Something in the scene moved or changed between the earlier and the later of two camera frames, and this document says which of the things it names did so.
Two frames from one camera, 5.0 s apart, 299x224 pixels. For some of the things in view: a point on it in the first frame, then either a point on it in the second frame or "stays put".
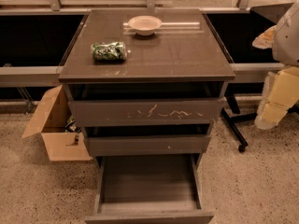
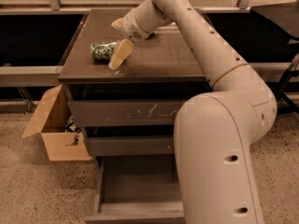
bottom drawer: (151, 189) stays put
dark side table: (274, 12) stays put
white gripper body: (287, 41) to (131, 27)
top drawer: (146, 112) stays put
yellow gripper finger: (265, 40) to (118, 24)
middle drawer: (150, 145) stays put
